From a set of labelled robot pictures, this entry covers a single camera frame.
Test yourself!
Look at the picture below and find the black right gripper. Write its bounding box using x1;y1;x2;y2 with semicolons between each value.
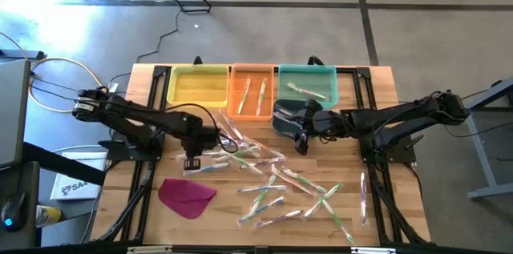
285;99;345;155

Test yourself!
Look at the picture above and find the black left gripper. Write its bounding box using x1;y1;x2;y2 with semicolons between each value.
182;115;220;171

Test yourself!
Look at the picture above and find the purple toothbrush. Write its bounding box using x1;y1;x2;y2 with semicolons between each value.
175;149;226;161
254;208;305;230
239;158;287;169
358;171;370;228

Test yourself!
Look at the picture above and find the blue toothbrush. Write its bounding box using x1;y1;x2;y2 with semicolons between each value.
276;104;304;119
182;160;232;178
236;184;289;195
236;196;286;227
273;110;300;127

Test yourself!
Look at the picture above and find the orange toothbrush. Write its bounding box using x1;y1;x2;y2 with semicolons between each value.
242;136;287;159
270;164;320;197
286;81;330;102

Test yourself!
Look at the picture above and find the dark green plastic basket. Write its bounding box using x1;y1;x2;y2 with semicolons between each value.
271;99;325;137

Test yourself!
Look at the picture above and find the orange plastic bin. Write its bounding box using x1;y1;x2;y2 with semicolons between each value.
227;63;277;123

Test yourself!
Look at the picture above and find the yellow plastic bin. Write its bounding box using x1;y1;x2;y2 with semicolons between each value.
166;64;230;110

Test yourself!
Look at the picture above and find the teal plastic bin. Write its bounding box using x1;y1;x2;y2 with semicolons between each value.
277;63;341;110

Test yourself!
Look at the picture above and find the magenta cloth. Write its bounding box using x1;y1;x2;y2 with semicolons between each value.
157;177;218;220

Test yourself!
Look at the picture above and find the silver aluminium bar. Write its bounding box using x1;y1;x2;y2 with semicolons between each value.
351;247;398;254
127;245;173;254

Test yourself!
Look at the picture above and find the white printed box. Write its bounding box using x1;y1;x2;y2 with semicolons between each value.
50;151;108;202

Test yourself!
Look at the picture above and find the yellow can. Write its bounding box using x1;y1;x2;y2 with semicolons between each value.
35;204;63;228

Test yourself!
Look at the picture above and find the grey laptop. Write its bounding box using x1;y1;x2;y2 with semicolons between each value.
0;58;32;169

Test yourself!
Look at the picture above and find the black metal bar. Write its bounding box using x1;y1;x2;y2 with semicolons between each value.
0;48;46;61

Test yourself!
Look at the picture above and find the black computer mouse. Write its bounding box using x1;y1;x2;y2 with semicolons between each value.
0;192;27;233

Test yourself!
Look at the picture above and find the black fan power cable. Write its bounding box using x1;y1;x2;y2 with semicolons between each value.
107;8;181;87

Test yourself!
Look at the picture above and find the yellow extension cable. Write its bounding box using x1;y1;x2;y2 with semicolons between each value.
27;56;109;114

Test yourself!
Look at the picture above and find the grey metal table frame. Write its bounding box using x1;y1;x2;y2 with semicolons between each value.
464;76;513;202

